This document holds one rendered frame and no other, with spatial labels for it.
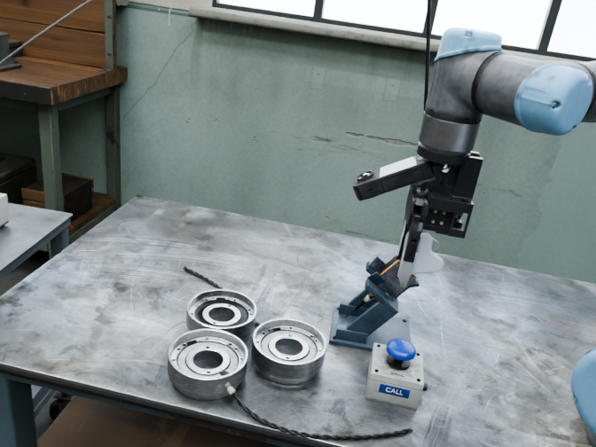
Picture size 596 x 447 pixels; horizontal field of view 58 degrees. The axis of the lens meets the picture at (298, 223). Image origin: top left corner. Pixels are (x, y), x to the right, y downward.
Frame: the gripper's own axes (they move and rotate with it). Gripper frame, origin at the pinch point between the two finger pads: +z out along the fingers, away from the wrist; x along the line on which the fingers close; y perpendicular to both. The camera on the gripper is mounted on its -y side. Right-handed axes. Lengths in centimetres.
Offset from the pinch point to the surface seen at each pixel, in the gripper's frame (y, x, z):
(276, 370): -15.3, -16.6, 9.3
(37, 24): -146, 145, -8
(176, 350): -29.1, -17.0, 8.9
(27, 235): -82, 31, 24
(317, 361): -10.0, -14.3, 8.3
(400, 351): 0.5, -13.9, 4.5
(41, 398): -80, 28, 70
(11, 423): -52, -20, 25
